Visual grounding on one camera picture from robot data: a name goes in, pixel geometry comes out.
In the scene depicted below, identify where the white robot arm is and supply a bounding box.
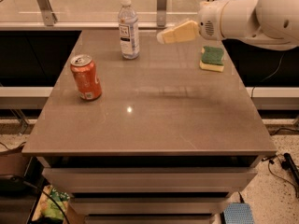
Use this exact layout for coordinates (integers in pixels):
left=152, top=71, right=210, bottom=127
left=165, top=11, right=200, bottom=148
left=157, top=0, right=299, bottom=50

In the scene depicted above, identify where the green and yellow sponge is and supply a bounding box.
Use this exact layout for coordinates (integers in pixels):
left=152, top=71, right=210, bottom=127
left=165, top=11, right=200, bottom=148
left=199, top=46, right=224, bottom=72

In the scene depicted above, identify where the black power strip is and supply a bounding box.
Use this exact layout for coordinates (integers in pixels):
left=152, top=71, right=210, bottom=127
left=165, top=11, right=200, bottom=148
left=283, top=153, right=299, bottom=189

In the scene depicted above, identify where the grey drawer cabinet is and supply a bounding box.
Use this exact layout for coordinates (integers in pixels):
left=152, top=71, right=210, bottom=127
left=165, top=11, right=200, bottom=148
left=23, top=30, right=276, bottom=224

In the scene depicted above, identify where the clear plastic water bottle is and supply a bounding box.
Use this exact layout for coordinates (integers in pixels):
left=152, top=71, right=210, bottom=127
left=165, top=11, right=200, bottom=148
left=118, top=0, right=139, bottom=60

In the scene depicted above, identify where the blue perforated box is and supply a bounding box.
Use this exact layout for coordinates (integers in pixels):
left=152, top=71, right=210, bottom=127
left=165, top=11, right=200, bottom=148
left=223, top=203, right=254, bottom=224

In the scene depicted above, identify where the brown cardboard box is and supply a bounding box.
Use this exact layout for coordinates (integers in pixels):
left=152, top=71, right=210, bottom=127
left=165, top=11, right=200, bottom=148
left=0, top=144, right=30, bottom=180

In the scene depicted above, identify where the black floor cable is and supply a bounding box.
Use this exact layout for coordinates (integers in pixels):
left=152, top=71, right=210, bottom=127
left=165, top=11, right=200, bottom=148
left=261, top=154, right=299, bottom=191

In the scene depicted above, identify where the metal railing post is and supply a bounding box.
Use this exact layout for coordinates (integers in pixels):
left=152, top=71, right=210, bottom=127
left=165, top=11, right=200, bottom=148
left=156, top=0, right=167, bottom=27
left=36, top=0, right=57, bottom=26

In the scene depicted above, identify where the middle metal railing post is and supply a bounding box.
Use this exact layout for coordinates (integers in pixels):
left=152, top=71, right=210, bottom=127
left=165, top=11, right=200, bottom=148
left=156, top=0, right=167, bottom=27

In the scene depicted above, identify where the green snack bag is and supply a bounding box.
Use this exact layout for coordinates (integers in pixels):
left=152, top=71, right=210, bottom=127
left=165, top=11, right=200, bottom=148
left=31, top=185, right=70, bottom=224

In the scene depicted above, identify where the left metal railing post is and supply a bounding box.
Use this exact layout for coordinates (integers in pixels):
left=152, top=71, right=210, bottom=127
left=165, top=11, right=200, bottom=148
left=36, top=0, right=57, bottom=26

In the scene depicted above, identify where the orange soda can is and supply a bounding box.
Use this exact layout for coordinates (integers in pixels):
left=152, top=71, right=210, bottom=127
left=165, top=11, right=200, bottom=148
left=70, top=54, right=102, bottom=101

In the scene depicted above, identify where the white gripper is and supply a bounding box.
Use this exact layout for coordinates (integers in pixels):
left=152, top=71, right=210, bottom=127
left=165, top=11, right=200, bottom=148
left=157, top=0, right=232, bottom=44

